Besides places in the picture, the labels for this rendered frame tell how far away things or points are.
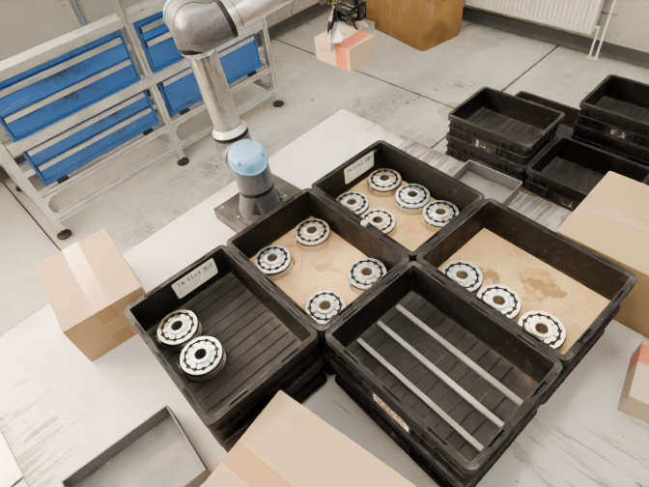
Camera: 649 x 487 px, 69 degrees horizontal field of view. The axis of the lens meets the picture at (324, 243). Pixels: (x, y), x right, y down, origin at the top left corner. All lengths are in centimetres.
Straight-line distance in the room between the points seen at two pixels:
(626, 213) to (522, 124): 107
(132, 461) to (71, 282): 52
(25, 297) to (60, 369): 139
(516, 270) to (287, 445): 72
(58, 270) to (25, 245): 165
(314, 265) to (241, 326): 26
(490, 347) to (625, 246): 42
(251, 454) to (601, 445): 76
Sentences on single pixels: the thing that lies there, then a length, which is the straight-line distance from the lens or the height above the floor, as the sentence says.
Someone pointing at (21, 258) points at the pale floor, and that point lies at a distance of 315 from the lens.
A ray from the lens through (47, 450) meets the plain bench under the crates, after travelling 145.
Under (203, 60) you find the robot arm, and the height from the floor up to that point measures 123.
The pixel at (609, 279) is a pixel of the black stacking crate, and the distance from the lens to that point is 129.
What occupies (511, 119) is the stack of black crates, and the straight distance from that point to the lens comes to 245.
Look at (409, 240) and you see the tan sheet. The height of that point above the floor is 83.
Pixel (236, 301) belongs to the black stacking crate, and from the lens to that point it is 129.
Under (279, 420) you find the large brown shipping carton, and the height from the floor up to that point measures 90.
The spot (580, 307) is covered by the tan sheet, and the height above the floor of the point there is 83.
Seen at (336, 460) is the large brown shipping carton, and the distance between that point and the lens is 99.
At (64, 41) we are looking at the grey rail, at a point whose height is 93.
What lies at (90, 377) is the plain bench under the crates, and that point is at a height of 70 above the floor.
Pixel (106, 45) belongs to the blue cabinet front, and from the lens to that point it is 282.
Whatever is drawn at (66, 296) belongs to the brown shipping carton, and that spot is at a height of 86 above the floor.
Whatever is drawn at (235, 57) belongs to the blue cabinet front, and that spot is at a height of 46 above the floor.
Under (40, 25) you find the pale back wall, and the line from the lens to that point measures 363.
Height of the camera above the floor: 184
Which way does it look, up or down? 48 degrees down
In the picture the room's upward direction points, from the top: 9 degrees counter-clockwise
